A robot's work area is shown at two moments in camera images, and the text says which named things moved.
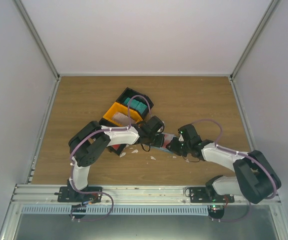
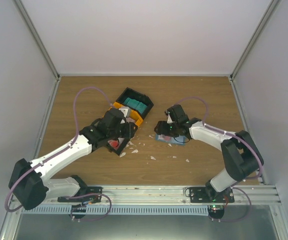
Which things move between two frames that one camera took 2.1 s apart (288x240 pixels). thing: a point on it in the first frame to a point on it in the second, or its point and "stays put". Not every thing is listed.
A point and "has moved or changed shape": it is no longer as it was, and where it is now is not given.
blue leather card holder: (162, 149) has moved or changed shape
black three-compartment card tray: (130, 108) stays put
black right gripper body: (180, 149) to (172, 131)
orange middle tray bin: (116, 107) stays put
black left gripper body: (154, 142) to (127, 134)
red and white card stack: (116, 146) stays put
